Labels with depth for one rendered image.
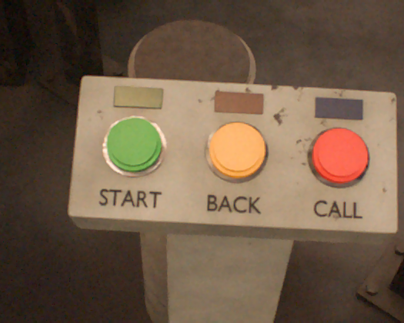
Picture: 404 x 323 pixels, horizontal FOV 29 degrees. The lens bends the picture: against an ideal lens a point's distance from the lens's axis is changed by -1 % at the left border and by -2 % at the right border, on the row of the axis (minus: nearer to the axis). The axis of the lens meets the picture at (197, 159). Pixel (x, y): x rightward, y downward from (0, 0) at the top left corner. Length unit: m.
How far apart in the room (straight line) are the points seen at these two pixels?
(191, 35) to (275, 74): 0.68
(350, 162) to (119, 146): 0.17
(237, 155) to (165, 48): 0.21
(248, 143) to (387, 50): 0.97
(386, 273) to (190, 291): 0.57
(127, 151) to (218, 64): 0.20
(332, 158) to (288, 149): 0.03
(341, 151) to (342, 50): 0.93
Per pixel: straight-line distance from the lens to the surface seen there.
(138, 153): 0.58
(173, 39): 0.77
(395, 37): 1.55
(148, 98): 0.60
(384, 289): 1.23
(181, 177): 0.58
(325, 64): 1.47
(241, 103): 0.60
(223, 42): 0.77
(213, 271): 0.67
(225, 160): 0.58
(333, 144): 0.59
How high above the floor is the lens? 1.08
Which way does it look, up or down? 55 degrees down
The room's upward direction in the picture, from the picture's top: 2 degrees clockwise
